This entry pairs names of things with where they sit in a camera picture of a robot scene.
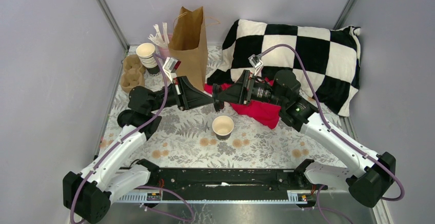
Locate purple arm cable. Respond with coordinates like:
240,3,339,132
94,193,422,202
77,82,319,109
69,53,196,224
260,44,406,224

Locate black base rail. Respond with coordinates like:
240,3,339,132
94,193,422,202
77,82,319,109
127,166,319,203

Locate black paper coffee cup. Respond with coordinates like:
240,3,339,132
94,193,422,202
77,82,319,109
212,116,234,140

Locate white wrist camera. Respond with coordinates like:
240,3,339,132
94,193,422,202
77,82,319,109
248,54,264,76
163,57,181,83

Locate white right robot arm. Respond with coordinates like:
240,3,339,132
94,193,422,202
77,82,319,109
212,70,396,208

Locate stack of paper cups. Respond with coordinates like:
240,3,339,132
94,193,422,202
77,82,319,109
136,43,160,75

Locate red cloth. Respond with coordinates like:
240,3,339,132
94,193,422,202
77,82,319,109
204,78,283,130

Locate floral table mat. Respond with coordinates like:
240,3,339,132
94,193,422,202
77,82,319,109
98,45,344,170

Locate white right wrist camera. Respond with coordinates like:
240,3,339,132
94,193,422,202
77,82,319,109
248,54,264,76

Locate black plastic cup lid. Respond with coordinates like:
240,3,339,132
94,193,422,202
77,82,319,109
213,100,225,112

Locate cardboard cup carrier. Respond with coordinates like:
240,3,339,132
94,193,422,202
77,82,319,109
120,54,146,93

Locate brown paper bag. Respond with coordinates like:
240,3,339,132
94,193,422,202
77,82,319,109
169,6,209,91

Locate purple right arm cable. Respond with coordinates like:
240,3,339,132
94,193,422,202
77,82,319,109
260,44,406,224

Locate pink cup holder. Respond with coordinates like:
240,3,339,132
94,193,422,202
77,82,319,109
158,33,172,63

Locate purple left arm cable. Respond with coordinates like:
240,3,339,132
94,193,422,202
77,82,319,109
69,53,196,224

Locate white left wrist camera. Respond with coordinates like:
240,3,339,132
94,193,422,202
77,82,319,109
163,57,181,83

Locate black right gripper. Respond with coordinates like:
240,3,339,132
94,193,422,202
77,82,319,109
215,69,286,107

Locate checkered black white pillow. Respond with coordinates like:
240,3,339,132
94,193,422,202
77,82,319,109
207,19,361,117

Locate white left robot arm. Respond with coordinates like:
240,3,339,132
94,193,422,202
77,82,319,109
63,76,213,223

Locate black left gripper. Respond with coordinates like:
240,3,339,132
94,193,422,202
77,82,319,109
149,76,215,112

